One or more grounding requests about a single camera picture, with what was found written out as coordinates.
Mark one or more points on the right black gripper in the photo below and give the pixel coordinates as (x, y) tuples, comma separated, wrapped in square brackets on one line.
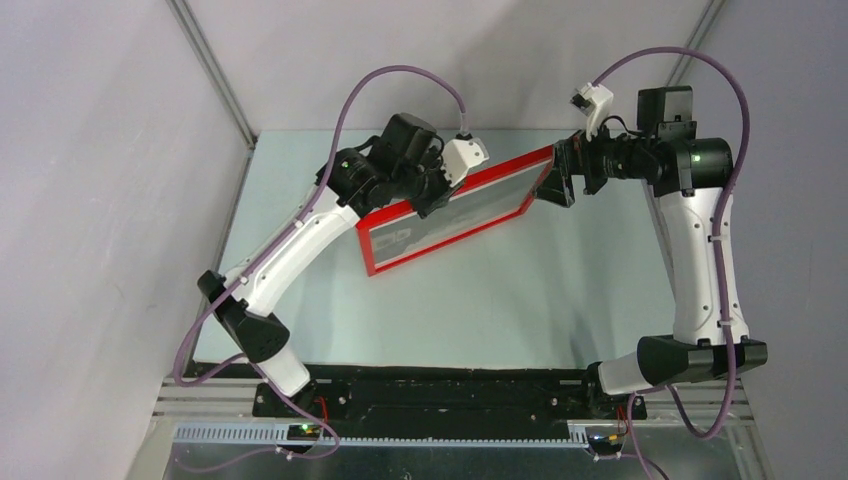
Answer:
[(573, 155)]

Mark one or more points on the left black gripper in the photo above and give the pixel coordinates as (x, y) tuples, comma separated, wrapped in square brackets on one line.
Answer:
[(441, 194)]

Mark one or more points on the landscape photo print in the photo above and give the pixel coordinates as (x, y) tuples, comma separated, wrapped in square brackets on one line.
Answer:
[(410, 234)]

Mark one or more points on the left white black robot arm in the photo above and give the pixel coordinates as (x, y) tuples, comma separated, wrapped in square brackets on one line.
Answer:
[(408, 161)]

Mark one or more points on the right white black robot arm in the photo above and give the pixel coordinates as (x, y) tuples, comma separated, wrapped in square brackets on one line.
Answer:
[(689, 178)]

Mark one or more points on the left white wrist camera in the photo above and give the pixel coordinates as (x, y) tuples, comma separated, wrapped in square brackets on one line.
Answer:
[(461, 156)]

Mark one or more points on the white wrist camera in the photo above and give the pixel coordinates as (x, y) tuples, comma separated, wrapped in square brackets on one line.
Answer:
[(594, 102), (461, 156)]

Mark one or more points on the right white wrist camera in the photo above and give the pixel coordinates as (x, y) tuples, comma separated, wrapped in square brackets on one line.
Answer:
[(594, 102)]

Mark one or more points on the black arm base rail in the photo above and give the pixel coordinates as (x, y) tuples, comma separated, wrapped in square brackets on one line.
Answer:
[(443, 404)]

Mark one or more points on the grey slotted cable duct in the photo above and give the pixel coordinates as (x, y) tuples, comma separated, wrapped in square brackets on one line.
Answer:
[(282, 434)]

